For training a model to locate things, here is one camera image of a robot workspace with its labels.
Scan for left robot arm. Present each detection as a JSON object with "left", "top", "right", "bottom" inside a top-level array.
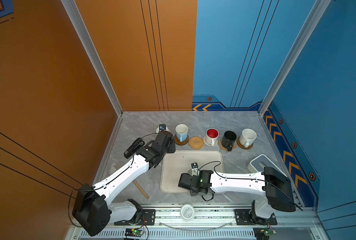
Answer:
[{"left": 71, "top": 130, "right": 176, "bottom": 237}]

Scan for brown cork round coaster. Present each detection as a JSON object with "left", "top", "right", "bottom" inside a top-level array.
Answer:
[{"left": 237, "top": 139, "right": 254, "bottom": 150}]

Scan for left circuit board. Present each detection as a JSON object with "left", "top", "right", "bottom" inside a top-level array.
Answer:
[{"left": 124, "top": 228, "right": 146, "bottom": 240}]

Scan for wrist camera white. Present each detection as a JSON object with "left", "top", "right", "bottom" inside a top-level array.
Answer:
[
  {"left": 191, "top": 163, "right": 199, "bottom": 176},
  {"left": 159, "top": 124, "right": 168, "bottom": 132}
]

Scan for white multicolour woven coaster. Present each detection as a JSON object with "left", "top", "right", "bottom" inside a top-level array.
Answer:
[{"left": 203, "top": 138, "right": 219, "bottom": 147}]

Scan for white round lid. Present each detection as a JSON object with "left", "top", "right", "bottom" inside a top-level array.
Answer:
[{"left": 180, "top": 204, "right": 195, "bottom": 222}]

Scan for circuit board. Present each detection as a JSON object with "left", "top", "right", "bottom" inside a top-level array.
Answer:
[
  {"left": 253, "top": 228, "right": 277, "bottom": 240},
  {"left": 124, "top": 228, "right": 146, "bottom": 240}
]

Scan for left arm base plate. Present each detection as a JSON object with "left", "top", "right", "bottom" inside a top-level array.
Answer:
[{"left": 114, "top": 209, "right": 156, "bottom": 226}]

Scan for black mug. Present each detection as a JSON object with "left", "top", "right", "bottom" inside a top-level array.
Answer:
[{"left": 221, "top": 131, "right": 237, "bottom": 152}]

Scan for beige serving tray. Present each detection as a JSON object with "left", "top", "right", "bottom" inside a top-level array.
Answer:
[{"left": 160, "top": 150, "right": 225, "bottom": 194}]

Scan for red inside mug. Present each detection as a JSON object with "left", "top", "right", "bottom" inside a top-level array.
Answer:
[{"left": 204, "top": 128, "right": 219, "bottom": 143}]

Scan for white mug blue handle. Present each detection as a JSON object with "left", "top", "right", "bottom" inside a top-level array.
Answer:
[{"left": 176, "top": 124, "right": 189, "bottom": 142}]

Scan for rattan woven coaster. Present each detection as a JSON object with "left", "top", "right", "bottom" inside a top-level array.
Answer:
[{"left": 189, "top": 136, "right": 205, "bottom": 150}]

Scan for right circuit board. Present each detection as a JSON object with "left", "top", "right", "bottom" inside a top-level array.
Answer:
[{"left": 253, "top": 228, "right": 277, "bottom": 240}]

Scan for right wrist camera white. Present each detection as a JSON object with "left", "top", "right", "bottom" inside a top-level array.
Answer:
[{"left": 191, "top": 163, "right": 199, "bottom": 176}]

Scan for paw shaped wooden coaster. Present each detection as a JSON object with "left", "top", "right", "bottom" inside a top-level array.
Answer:
[{"left": 218, "top": 141, "right": 238, "bottom": 152}]

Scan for wooden mallet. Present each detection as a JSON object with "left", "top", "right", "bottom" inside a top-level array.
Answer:
[{"left": 133, "top": 181, "right": 149, "bottom": 199}]

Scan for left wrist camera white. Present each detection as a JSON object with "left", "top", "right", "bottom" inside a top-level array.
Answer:
[{"left": 159, "top": 124, "right": 168, "bottom": 132}]

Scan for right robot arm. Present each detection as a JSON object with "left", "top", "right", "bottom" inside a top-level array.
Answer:
[{"left": 178, "top": 167, "right": 300, "bottom": 225}]

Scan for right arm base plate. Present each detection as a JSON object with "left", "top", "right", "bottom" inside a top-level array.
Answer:
[{"left": 234, "top": 209, "right": 278, "bottom": 226}]

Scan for glossy brown round coaster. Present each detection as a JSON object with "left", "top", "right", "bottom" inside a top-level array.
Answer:
[{"left": 175, "top": 135, "right": 190, "bottom": 146}]

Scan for white speckled mug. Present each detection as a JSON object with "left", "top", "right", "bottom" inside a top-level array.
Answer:
[{"left": 239, "top": 129, "right": 257, "bottom": 148}]

